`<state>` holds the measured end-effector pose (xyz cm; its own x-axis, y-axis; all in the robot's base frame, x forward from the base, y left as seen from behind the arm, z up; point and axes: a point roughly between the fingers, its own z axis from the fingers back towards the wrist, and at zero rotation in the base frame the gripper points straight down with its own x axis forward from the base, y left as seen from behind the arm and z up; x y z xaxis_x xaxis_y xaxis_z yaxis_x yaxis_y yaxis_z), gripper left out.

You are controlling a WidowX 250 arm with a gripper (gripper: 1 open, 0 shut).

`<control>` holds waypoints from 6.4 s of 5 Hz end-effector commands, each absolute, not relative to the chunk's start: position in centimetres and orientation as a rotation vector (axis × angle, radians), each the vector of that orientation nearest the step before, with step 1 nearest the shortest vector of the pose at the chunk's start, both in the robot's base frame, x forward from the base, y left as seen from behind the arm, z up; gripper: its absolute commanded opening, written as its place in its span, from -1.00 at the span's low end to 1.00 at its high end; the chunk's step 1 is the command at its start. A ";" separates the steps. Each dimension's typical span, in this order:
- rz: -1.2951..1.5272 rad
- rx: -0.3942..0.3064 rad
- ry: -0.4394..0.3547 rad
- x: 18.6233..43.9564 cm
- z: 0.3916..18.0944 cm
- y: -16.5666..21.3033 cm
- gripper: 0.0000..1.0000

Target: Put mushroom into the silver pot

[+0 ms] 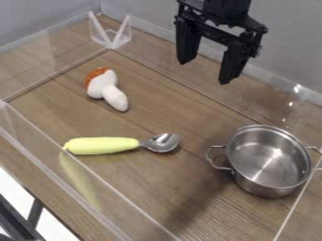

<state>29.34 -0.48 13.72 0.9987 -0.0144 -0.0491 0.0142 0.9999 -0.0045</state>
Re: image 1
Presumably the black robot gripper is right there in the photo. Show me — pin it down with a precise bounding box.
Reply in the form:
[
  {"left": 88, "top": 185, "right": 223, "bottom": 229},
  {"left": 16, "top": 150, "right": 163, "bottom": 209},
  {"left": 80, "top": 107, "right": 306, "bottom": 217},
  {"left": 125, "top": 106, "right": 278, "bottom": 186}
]
[{"left": 175, "top": 0, "right": 268, "bottom": 85}]

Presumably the white orange plush mushroom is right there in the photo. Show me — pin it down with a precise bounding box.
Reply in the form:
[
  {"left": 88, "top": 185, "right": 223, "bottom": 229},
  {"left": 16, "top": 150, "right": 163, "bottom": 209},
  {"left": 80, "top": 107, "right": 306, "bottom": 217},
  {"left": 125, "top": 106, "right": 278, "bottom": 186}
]
[{"left": 84, "top": 67, "right": 129, "bottom": 112}]

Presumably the silver metal pot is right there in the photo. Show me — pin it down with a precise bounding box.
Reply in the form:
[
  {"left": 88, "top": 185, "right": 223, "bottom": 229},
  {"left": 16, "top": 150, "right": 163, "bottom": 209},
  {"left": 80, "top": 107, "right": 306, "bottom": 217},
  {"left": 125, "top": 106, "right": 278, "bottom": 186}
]
[{"left": 204, "top": 124, "right": 322, "bottom": 199}]

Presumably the black metal table leg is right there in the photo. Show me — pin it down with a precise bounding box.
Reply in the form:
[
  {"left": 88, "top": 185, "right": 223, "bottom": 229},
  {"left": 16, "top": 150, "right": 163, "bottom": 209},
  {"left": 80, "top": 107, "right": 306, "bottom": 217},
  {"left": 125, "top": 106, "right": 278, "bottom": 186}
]
[{"left": 0, "top": 195, "right": 47, "bottom": 241}]

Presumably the clear acrylic corner bracket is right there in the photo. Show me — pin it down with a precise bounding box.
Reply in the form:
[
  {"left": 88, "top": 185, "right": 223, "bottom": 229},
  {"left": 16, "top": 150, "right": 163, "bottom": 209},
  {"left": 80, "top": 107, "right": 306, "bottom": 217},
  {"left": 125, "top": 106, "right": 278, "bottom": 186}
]
[{"left": 88, "top": 11, "right": 132, "bottom": 50}]

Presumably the yellow handled metal spoon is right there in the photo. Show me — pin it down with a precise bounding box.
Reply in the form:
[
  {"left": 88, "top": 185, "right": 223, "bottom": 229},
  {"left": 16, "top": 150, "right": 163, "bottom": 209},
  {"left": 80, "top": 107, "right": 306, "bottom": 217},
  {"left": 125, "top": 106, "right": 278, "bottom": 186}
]
[{"left": 63, "top": 134, "right": 180, "bottom": 155}]

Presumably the clear acrylic enclosure wall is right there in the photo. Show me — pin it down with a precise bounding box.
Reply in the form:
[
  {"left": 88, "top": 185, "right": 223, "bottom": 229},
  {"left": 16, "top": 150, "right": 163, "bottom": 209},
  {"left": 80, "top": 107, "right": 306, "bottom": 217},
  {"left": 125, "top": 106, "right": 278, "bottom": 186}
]
[{"left": 0, "top": 11, "right": 322, "bottom": 241}]

